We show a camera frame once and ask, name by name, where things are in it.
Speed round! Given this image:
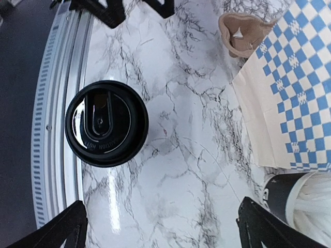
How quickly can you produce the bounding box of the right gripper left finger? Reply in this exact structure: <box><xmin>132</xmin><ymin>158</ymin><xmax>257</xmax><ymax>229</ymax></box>
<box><xmin>9</xmin><ymin>200</ymin><xmax>88</xmax><ymax>247</ymax></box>

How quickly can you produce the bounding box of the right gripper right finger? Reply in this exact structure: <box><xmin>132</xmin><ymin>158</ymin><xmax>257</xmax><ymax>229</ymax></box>
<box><xmin>236</xmin><ymin>196</ymin><xmax>325</xmax><ymax>247</ymax></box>

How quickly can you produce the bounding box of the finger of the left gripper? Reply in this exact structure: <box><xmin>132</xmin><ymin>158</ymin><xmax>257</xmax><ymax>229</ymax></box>
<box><xmin>146</xmin><ymin>0</ymin><xmax>175</xmax><ymax>18</ymax></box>
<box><xmin>69</xmin><ymin>0</ymin><xmax>126</xmax><ymax>28</ymax></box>

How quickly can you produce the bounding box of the black plastic cup lid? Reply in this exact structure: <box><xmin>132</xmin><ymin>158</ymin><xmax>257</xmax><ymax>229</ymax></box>
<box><xmin>64</xmin><ymin>80</ymin><xmax>149</xmax><ymax>168</ymax></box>

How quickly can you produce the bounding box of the black cup holding straws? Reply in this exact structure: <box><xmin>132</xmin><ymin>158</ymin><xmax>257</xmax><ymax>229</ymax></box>
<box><xmin>261</xmin><ymin>172</ymin><xmax>316</xmax><ymax>228</ymax></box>

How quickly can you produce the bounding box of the white wrapped straws bundle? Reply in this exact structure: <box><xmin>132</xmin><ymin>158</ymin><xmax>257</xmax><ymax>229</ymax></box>
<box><xmin>293</xmin><ymin>172</ymin><xmax>330</xmax><ymax>247</ymax></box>

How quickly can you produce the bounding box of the brown cardboard cup carrier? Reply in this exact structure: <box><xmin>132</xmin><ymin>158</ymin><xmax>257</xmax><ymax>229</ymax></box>
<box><xmin>218</xmin><ymin>12</ymin><xmax>277</xmax><ymax>58</ymax></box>

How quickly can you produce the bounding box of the blue checkered paper bag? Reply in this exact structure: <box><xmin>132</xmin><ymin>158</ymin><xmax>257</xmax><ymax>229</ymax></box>
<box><xmin>232</xmin><ymin>1</ymin><xmax>330</xmax><ymax>172</ymax></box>

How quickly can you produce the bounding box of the aluminium front rail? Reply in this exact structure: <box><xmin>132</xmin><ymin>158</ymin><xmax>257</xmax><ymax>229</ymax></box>
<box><xmin>31</xmin><ymin>1</ymin><xmax>93</xmax><ymax>228</ymax></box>

